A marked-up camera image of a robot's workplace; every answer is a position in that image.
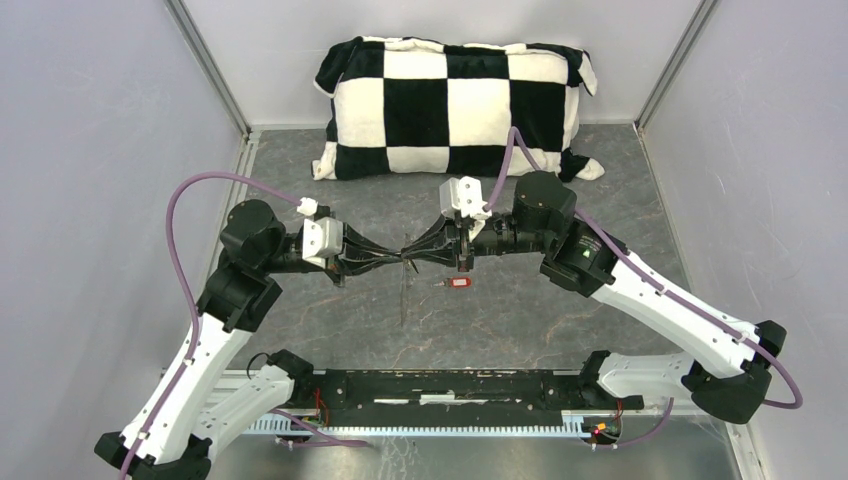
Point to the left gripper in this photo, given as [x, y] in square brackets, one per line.
[356, 243]

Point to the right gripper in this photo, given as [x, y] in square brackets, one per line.
[443, 240]

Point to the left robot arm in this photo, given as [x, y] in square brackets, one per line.
[176, 435]

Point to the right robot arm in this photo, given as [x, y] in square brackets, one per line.
[724, 365]

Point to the black and white checkered pillow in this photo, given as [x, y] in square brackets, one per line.
[411, 105]

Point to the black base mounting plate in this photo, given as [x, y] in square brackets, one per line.
[451, 398]

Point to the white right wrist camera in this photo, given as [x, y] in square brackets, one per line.
[463, 198]

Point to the white slotted cable duct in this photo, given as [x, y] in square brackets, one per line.
[568, 427]

